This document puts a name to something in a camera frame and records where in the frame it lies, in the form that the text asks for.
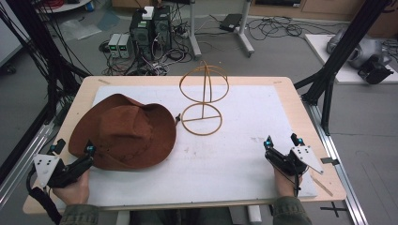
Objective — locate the person's left hand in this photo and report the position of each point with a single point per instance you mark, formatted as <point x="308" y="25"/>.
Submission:
<point x="75" y="190"/>

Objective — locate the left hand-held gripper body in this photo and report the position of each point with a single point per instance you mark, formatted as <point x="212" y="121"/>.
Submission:
<point x="47" y="165"/>

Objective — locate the black tape piece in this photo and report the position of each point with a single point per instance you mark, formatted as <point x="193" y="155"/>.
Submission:
<point x="329" y="161"/>

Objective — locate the white box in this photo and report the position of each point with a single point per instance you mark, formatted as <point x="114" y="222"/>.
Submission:
<point x="148" y="12"/>

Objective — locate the tan tape strip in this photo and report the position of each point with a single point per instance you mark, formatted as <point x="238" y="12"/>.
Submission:
<point x="322" y="186"/>

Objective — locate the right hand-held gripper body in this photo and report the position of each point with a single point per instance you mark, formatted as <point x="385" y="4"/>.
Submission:
<point x="287" y="162"/>

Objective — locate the black device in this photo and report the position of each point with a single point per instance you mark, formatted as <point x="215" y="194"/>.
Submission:
<point x="374" y="72"/>

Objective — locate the grey helmet-shaped object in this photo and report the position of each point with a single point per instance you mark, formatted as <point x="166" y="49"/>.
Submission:
<point x="363" y="50"/>

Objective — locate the white table mat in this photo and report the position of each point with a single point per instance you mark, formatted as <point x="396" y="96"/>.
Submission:
<point x="225" y="162"/>

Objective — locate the grey power supply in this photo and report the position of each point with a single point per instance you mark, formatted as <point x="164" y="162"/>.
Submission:
<point x="114" y="45"/>
<point x="125" y="46"/>

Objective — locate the aluminium rail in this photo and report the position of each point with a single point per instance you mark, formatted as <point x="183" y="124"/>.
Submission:
<point x="22" y="165"/>
<point x="338" y="156"/>

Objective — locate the black computer tower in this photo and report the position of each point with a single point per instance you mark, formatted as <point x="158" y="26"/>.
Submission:
<point x="142" y="37"/>
<point x="162" y="28"/>

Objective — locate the clear plastic sheet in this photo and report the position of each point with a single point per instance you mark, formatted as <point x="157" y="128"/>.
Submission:
<point x="79" y="29"/>

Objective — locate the white board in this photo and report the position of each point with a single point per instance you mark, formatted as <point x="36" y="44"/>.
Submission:
<point x="319" y="50"/>

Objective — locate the flat black box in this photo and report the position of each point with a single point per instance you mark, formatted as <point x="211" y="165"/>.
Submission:
<point x="231" y="22"/>

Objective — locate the black metal frame strut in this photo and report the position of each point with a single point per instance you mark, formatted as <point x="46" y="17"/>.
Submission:
<point x="341" y="53"/>

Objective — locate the brown wide-brim hat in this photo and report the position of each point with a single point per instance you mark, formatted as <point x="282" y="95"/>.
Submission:
<point x="125" y="134"/>

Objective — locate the person's right hand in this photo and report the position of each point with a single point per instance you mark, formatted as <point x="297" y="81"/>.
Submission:
<point x="284" y="184"/>

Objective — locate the white table leg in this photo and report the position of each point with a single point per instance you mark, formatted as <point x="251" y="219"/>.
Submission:
<point x="123" y="218"/>
<point x="254" y="215"/>

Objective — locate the grey desk leg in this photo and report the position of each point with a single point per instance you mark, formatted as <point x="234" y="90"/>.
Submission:
<point x="245" y="31"/>
<point x="194" y="34"/>

